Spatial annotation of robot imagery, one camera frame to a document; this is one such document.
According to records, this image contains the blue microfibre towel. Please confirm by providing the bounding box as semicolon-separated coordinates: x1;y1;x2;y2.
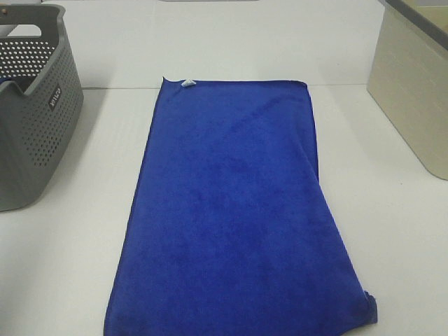
104;80;378;335

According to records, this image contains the grey perforated plastic basket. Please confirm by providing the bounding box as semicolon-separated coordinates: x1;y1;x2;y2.
1;4;83;211

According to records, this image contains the beige storage box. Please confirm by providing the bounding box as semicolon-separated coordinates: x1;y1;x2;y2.
367;1;447;179

